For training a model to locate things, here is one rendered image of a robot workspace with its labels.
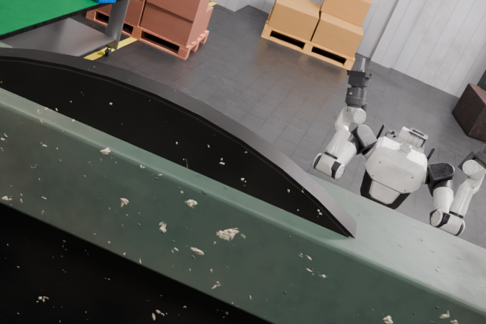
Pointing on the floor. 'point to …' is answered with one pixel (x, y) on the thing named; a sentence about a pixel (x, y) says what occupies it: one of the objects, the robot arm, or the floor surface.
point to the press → (473, 109)
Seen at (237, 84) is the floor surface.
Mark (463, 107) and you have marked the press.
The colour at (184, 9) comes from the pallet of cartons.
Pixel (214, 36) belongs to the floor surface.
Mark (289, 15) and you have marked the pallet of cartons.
